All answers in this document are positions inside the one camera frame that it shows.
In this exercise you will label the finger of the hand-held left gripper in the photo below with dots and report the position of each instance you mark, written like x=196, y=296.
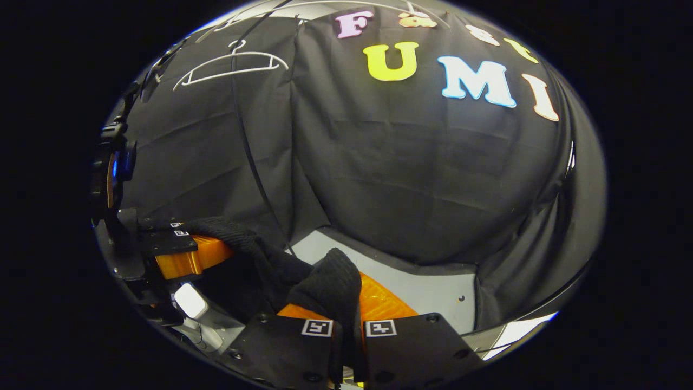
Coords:
x=184, y=260
x=159, y=224

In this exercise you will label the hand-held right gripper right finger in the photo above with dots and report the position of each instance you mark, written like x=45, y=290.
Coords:
x=411, y=346

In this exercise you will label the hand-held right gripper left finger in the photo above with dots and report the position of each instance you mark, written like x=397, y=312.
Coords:
x=287, y=352

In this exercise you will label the black knit garment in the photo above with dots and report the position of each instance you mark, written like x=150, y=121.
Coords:
x=325, y=281

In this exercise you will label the black clothes rack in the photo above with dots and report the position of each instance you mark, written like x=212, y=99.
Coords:
x=244, y=146

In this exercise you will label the black backdrop cloth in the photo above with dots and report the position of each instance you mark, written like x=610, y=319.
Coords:
x=406, y=179

